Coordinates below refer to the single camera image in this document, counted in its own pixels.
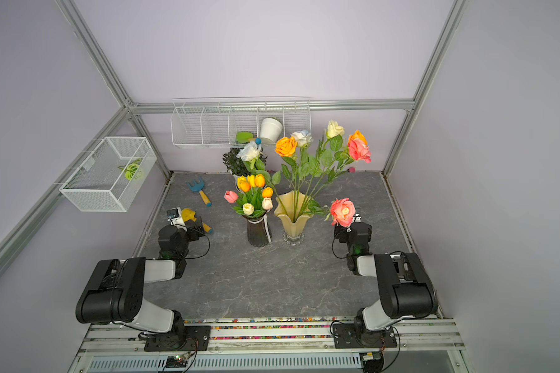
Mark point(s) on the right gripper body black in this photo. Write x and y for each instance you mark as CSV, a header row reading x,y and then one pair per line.
x,y
344,237

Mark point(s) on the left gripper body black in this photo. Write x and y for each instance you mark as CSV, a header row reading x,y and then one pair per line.
x,y
189,236

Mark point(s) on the pink rose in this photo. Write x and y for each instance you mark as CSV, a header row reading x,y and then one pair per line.
x,y
355,151
341,211

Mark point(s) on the pink tulip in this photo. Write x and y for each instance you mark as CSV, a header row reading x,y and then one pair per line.
x,y
236,200

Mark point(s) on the cream tulip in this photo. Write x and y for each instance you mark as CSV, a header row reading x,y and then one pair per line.
x,y
248,209

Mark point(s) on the orange rose tall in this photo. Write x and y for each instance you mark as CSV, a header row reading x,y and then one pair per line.
x,y
358,136

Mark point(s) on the white rose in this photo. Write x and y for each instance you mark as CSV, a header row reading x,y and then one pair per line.
x,y
302,138

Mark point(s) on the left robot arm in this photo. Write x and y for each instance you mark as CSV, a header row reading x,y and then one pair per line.
x,y
114,294

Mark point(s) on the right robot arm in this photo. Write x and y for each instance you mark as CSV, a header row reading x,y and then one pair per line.
x,y
405,289

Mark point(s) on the yellow toy shovel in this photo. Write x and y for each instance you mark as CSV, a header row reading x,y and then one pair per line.
x,y
189,215

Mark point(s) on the blue toy rake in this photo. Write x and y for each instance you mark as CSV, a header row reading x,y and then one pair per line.
x,y
198,187

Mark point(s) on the yellow wavy glass vase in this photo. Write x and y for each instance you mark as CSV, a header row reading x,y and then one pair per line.
x,y
294,215

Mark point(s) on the dark red glass vase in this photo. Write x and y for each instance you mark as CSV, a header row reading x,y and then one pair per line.
x,y
258,232

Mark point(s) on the potted green plant white pot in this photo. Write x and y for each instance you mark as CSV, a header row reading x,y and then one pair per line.
x,y
234,164

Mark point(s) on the green toy trowel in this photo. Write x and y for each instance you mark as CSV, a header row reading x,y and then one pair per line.
x,y
245,137

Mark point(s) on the white empty flower pot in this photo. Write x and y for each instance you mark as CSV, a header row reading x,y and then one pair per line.
x,y
270,130

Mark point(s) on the white wire side basket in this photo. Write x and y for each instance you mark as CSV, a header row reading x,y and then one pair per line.
x,y
110,177

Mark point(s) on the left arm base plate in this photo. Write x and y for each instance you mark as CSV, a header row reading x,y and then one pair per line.
x,y
182,337

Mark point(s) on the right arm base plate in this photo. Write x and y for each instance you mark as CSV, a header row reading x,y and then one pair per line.
x,y
359,335

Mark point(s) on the aluminium rail frame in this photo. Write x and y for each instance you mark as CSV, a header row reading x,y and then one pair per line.
x,y
294,344

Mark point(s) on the white wire wall shelf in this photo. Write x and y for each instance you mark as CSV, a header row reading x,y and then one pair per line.
x,y
214,122

